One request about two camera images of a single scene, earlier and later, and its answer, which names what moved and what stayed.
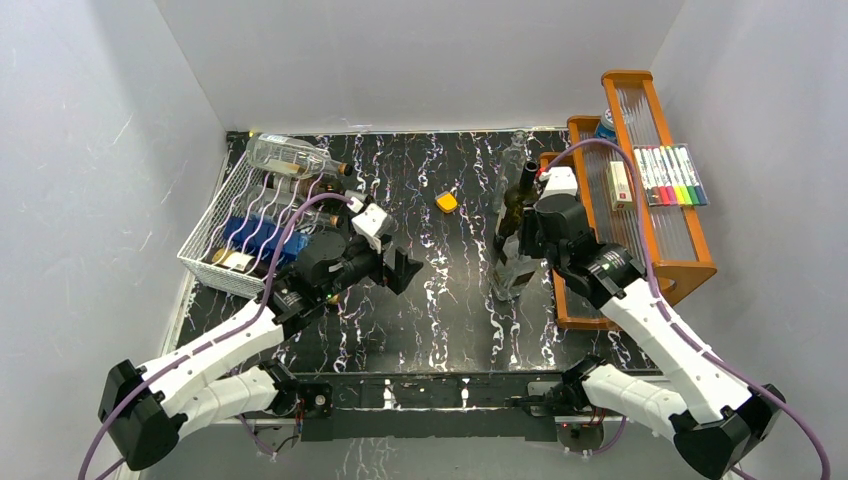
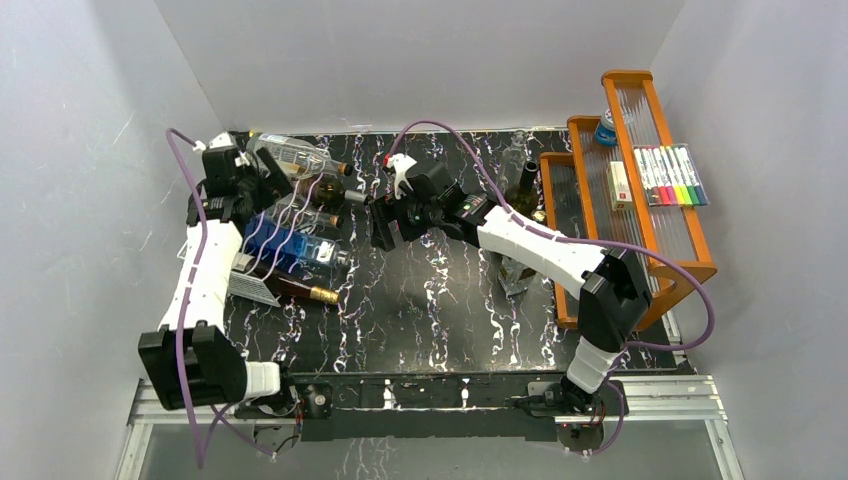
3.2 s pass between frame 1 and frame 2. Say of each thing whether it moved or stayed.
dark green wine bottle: stayed
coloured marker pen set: stayed
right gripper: moved
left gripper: moved
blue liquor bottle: stayed
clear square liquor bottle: stayed
